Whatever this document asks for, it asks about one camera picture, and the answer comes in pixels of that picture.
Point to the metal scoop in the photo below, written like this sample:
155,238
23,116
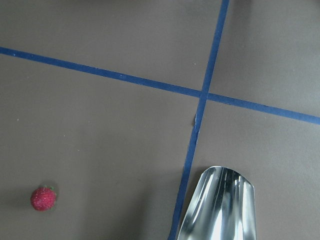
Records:
222,207

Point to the red strawberry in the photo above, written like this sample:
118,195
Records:
43,198

